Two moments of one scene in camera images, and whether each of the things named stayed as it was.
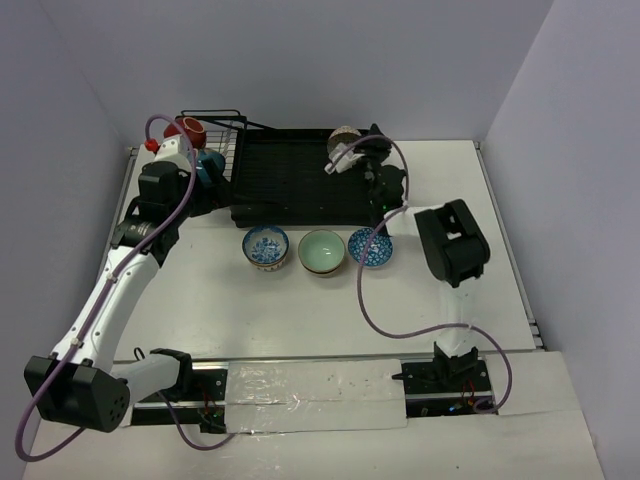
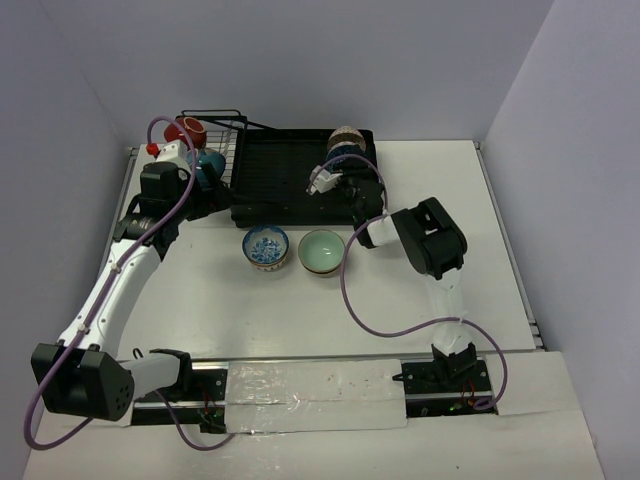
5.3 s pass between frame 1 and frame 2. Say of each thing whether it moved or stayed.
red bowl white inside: stayed
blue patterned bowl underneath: moved
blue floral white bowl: stayed
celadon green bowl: stayed
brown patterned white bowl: stayed
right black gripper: moved
